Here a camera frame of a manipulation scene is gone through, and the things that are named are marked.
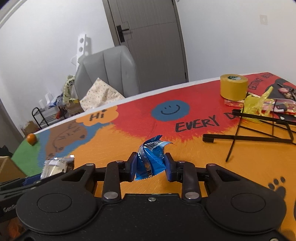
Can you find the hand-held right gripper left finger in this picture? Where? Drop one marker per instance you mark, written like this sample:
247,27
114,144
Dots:
133,166

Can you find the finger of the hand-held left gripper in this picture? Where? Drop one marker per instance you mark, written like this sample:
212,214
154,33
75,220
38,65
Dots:
12,188
31,180

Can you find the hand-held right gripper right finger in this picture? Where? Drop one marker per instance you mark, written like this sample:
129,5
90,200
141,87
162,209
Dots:
168,166

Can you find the blue snack packet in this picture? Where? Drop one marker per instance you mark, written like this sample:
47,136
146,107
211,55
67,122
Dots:
152,160

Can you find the brown cardboard box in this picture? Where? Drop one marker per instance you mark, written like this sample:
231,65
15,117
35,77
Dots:
8,169

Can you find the white bread packet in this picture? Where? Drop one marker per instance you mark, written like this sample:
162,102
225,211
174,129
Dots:
55,168

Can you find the dark cloth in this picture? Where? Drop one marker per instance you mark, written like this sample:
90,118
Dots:
3,151

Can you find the small orange fruit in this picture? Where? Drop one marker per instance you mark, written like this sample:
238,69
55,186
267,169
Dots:
31,139

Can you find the small taped cardboard box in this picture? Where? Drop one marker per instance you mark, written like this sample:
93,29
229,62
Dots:
29,128

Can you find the black shoe rack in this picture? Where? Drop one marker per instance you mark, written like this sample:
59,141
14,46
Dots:
33,114

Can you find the spotted cream cloth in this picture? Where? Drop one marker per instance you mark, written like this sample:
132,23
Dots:
101,95

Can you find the blue plastic bag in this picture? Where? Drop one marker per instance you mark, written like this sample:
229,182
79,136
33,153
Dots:
56,101

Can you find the white plastic holder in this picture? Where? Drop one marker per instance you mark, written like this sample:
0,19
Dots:
47,98

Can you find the clear plastic packet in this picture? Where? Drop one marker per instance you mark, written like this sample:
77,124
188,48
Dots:
231,103

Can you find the grey chair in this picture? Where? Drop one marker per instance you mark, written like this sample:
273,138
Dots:
111,69

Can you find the yellow tape roll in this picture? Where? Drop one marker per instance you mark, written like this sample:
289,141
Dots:
233,89

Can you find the yellow plastic bag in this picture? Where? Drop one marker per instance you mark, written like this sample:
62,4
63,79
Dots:
253,104

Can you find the grey door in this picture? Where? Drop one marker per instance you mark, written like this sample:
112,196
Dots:
150,46

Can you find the white perforated board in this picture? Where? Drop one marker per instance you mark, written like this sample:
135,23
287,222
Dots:
81,46

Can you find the bunch of keys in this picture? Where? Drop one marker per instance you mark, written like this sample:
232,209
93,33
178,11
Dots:
288,91

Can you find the white wall plate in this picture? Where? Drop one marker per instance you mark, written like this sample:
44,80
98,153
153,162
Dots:
263,20

